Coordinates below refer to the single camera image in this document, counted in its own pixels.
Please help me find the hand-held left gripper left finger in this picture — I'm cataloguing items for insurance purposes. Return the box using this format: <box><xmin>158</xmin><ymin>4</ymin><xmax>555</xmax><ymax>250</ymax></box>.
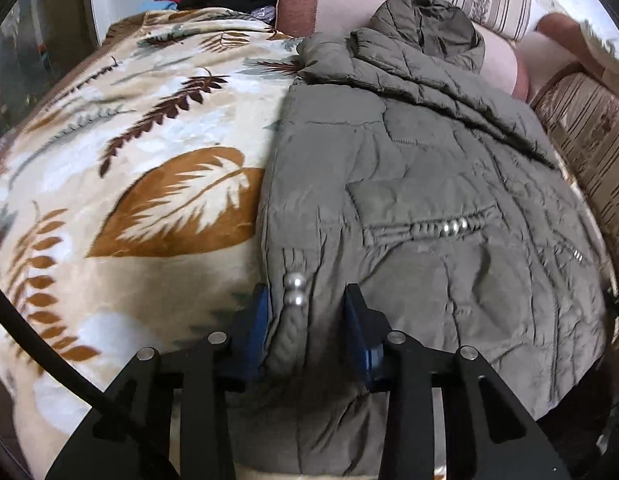
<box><xmin>46</xmin><ymin>282</ymin><xmax>271</xmax><ymax>480</ymax></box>

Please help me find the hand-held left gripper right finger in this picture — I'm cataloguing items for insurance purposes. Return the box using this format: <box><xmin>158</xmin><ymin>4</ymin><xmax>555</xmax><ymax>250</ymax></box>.
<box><xmin>343</xmin><ymin>282</ymin><xmax>573</xmax><ymax>480</ymax></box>

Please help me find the grey quilted jacket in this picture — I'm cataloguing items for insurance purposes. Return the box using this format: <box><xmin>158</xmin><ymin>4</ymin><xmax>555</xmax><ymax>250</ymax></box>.
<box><xmin>229</xmin><ymin>0</ymin><xmax>613</xmax><ymax>478</ymax></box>

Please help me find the leaf print blanket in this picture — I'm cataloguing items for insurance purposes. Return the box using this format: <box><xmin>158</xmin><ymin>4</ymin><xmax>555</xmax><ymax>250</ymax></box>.
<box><xmin>0</xmin><ymin>7</ymin><xmax>310</xmax><ymax>480</ymax></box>

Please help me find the striped floral side cushion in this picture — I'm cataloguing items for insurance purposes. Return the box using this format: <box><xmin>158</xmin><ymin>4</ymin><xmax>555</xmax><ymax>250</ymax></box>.
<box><xmin>532</xmin><ymin>72</ymin><xmax>619</xmax><ymax>286</ymax></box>

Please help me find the pink cushion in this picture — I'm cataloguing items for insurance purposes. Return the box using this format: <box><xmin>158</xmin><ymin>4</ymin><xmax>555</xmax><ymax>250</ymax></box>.
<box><xmin>274</xmin><ymin>0</ymin><xmax>533</xmax><ymax>103</ymax></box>

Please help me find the dark wooden cabinet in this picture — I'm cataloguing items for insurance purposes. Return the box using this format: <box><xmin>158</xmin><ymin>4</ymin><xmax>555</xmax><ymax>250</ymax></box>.
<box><xmin>0</xmin><ymin>0</ymin><xmax>99</xmax><ymax>151</ymax></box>

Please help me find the pink sofa armrest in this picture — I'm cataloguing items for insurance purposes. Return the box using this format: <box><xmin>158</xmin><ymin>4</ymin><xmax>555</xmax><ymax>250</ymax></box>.
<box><xmin>536</xmin><ymin>11</ymin><xmax>606</xmax><ymax>70</ymax></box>

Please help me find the white fringed cloth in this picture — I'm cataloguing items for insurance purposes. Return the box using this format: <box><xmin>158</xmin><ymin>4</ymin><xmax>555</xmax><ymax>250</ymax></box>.
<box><xmin>579</xmin><ymin>19</ymin><xmax>619</xmax><ymax>92</ymax></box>

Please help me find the black cable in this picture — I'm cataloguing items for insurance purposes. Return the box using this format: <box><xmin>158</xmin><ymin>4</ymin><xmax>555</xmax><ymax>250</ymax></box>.
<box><xmin>0</xmin><ymin>275</ymin><xmax>160</xmax><ymax>461</ymax></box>

